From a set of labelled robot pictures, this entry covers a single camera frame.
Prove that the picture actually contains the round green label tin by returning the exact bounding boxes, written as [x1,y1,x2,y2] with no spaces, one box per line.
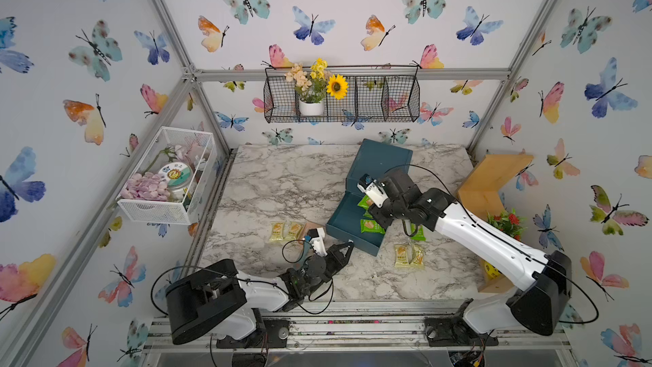
[158,161,193,190]

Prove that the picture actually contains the green cookie packet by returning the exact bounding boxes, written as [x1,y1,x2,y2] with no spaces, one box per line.
[358,196,374,211]
[409,224,426,241]
[360,219,385,234]

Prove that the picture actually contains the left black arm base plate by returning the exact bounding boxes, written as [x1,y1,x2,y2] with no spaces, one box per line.
[214,319,290,349]

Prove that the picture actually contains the dark teal drawer cabinet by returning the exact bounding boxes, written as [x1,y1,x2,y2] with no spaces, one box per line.
[346,139,413,195]

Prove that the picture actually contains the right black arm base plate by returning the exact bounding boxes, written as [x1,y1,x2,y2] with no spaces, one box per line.
[424,299,499,348]

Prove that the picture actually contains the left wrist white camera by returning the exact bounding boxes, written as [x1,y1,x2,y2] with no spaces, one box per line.
[306,227,328,257]

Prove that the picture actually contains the pink wooden brush tray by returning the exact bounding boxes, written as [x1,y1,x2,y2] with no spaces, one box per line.
[300,222,323,239]

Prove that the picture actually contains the wrist white camera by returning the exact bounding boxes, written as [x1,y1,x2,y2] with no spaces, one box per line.
[358,173,388,208]
[306,227,328,257]

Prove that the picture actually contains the wooden wall shelf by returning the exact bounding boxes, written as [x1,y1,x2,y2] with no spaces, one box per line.
[455,154,536,294]

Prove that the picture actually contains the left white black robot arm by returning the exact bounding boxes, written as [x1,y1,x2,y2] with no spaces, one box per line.
[165,241,354,345]

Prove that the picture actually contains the teal handled brush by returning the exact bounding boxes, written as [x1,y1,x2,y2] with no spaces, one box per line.
[297,240,312,264]

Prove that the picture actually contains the black wire wall basket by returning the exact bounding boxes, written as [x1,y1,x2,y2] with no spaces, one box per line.
[263,65,421,125]

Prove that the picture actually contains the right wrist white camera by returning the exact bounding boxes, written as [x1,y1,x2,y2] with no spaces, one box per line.
[358,173,388,208]

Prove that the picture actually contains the yellow toy on shelf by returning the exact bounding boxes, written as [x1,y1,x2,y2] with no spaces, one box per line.
[483,262,502,280]

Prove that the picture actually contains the pink artificial flower bunch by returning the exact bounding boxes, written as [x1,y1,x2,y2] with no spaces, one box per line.
[120,172,171,202]

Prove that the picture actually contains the yellow cookie packet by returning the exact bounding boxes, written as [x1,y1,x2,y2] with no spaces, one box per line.
[410,245,425,269]
[269,222,285,242]
[285,222,305,241]
[394,244,411,268]

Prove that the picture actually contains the dark teal drawer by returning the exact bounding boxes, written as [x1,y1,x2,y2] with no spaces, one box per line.
[326,192,385,257]

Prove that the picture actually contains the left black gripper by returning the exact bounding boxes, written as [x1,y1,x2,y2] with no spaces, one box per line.
[301,242,352,299]

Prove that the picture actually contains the white pot yellow flowers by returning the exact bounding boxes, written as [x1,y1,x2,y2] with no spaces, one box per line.
[285,59,349,117]

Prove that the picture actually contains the red flower green plant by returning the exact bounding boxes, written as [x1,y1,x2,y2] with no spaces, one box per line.
[487,210,526,241]

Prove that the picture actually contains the white mesh wall basket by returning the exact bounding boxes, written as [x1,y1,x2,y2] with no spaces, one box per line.
[116,127,217,225]

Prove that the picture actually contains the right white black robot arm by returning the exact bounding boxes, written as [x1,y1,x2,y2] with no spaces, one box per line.
[358,168,572,336]

